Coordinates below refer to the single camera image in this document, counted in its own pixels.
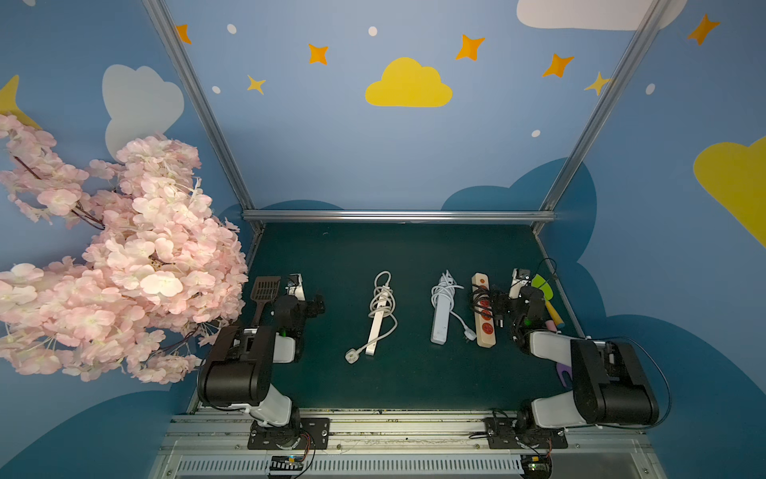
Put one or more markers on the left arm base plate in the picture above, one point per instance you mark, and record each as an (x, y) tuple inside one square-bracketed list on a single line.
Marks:
[(298, 434)]

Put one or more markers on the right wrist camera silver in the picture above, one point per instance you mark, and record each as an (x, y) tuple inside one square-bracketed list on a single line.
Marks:
[(521, 278)]

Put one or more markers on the pink cherry blossom tree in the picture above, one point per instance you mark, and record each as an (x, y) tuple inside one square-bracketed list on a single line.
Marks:
[(163, 269)]

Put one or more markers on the white power strip with cord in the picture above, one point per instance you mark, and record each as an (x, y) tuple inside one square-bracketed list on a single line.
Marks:
[(443, 302)]

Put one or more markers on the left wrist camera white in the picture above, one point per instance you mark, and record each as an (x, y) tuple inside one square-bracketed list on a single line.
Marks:
[(294, 286)]

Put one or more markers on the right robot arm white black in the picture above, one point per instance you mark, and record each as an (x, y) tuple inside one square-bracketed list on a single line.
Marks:
[(609, 385)]

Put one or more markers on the green yellow garden trowel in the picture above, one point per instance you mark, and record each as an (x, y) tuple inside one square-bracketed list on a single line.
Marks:
[(543, 285)]

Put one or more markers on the black slotted spatula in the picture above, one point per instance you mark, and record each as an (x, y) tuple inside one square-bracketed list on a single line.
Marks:
[(265, 291)]

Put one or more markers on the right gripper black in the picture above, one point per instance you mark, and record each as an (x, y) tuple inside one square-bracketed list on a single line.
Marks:
[(503, 302)]

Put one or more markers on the purple pink garden fork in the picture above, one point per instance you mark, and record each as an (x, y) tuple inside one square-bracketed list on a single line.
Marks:
[(562, 371)]

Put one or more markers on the white power strip usb ports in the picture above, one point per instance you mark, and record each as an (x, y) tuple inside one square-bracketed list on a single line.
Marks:
[(381, 307)]

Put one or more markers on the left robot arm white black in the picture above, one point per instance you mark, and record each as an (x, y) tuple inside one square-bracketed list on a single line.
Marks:
[(237, 374)]

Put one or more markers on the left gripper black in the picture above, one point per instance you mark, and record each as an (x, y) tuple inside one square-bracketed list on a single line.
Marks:
[(308, 305)]

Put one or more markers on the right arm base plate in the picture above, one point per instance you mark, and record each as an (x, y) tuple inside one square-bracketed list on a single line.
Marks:
[(502, 433)]

